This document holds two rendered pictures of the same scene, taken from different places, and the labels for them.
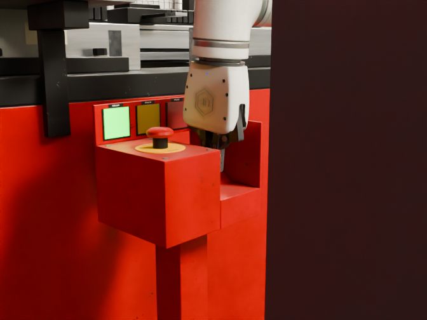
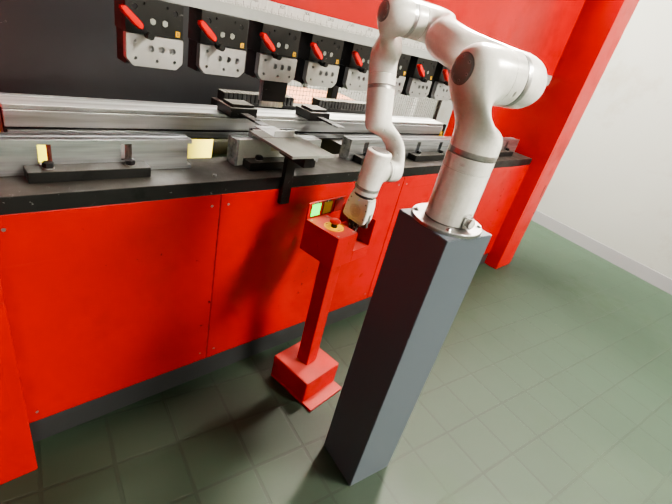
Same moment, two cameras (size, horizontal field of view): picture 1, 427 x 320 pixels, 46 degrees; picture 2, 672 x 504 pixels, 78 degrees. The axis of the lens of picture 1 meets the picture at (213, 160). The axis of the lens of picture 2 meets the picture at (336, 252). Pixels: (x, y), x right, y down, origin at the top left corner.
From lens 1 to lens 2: 0.78 m
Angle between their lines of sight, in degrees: 18
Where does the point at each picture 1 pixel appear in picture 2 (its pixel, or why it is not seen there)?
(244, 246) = not seen: hidden behind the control
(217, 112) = (359, 216)
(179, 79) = (338, 176)
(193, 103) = (349, 208)
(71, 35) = not seen: hidden behind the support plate
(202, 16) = (363, 179)
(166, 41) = (325, 128)
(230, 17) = (375, 182)
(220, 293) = not seen: hidden behind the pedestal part
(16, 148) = (265, 207)
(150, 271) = (304, 261)
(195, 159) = (348, 237)
